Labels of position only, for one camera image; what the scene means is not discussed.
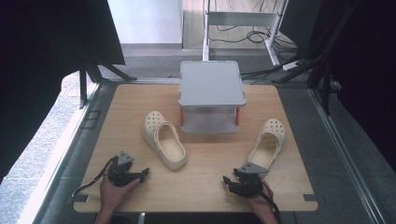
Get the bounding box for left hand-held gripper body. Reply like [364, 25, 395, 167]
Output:
[107, 150, 139, 188]

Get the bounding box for person's right hand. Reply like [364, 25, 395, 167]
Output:
[247, 180, 276, 217]

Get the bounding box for hand-held gripper black cable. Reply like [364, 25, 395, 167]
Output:
[261, 181, 283, 224]
[71, 156, 119, 199]

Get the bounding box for black looped floor cables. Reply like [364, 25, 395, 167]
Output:
[208, 23, 283, 45]

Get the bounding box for person's left hand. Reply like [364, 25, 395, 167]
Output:
[99, 176, 142, 213]

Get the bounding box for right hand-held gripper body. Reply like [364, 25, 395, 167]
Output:
[233, 161, 270, 198]

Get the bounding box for black metal stand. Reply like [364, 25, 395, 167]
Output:
[78, 46, 138, 110]
[272, 0, 362, 117]

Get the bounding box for cream foam clog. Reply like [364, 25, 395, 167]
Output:
[247, 118, 287, 180]
[141, 110, 189, 171]

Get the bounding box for right hand-held gripper black cable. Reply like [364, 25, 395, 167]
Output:
[261, 181, 283, 224]

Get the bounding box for white metal desk frame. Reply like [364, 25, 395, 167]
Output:
[202, 0, 290, 67]

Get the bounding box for black cables from power strip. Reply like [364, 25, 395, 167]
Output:
[241, 54, 302, 82]

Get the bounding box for aluminium floor rail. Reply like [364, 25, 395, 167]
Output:
[29, 82, 106, 224]
[307, 87, 389, 224]

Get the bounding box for black curtain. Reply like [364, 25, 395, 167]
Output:
[311, 0, 396, 173]
[0, 0, 126, 185]

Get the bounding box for left hand-held gripper black cable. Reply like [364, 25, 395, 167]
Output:
[71, 156, 119, 199]

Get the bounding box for white power strip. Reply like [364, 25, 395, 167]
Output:
[281, 60, 302, 72]

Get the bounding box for grey two-tier shoe rack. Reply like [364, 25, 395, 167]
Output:
[177, 60, 248, 135]

